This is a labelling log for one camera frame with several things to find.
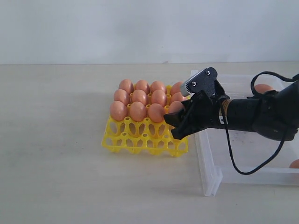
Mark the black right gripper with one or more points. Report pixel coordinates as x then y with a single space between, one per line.
201 112

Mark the brown egg second row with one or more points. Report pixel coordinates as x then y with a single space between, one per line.
176 106

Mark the brown egg back row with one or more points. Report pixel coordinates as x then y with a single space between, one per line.
177 97

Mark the brown egg packed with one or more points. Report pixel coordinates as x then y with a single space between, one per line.
126 85
176 88
158 85
142 85

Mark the yellow plastic egg tray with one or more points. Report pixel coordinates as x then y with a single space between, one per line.
155 138

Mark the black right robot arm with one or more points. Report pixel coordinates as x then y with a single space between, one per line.
274 114

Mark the clear plastic bin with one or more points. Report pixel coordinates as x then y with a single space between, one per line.
249 150

